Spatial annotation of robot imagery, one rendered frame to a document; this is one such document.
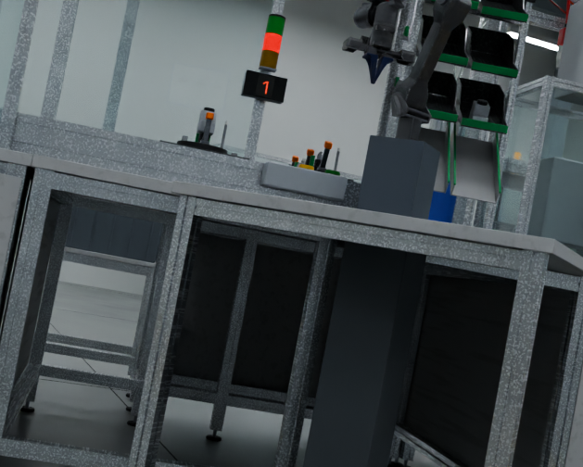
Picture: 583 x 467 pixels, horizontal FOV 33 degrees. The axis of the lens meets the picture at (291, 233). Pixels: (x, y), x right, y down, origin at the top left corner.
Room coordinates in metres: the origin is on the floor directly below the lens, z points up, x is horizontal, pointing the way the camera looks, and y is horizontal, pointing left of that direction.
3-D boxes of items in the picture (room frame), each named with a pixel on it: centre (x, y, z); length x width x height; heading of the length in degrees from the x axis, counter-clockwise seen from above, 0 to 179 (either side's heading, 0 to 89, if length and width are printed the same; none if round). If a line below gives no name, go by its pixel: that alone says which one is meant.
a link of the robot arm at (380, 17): (2.51, -0.14, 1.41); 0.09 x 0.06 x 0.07; 36
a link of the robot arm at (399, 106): (2.38, -0.23, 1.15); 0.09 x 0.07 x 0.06; 126
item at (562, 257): (2.42, -0.26, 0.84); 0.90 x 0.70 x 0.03; 65
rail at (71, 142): (2.50, 0.19, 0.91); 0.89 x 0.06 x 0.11; 100
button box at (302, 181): (2.48, -0.01, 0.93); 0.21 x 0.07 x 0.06; 100
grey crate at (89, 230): (4.61, 0.92, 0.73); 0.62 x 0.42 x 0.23; 100
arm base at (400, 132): (2.38, -0.24, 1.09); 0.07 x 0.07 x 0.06; 65
